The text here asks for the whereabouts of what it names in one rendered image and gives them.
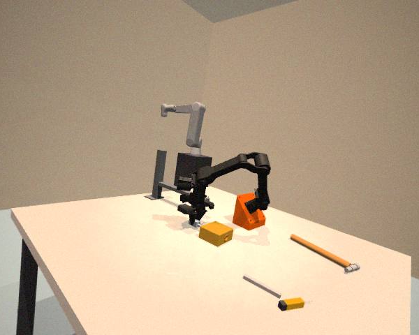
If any wooden-handled hammer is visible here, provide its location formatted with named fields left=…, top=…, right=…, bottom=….
left=291, top=234, right=360, bottom=272

